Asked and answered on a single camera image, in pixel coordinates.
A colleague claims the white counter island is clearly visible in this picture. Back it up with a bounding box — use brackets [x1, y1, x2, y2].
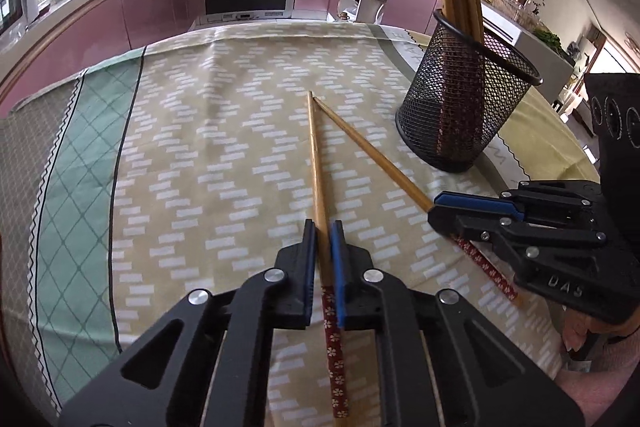
[482, 2, 577, 108]

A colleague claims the black mesh holder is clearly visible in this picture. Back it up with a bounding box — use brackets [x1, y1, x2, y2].
[395, 8, 544, 174]

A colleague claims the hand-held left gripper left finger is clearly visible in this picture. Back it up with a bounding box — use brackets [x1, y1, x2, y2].
[57, 219, 321, 427]

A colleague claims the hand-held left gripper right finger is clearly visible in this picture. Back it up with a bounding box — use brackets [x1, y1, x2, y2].
[329, 219, 586, 427]

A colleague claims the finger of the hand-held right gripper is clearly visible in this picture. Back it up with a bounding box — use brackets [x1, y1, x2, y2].
[434, 179, 602, 224]
[428, 208, 609, 279]

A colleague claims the person's right hand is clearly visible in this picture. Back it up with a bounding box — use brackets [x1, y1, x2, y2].
[561, 308, 603, 354]

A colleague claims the wooden chopstick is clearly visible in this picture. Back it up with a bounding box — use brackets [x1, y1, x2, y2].
[306, 91, 351, 420]
[312, 97, 526, 308]

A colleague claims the beige patterned tablecloth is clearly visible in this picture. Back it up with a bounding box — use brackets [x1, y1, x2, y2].
[0, 22, 571, 427]

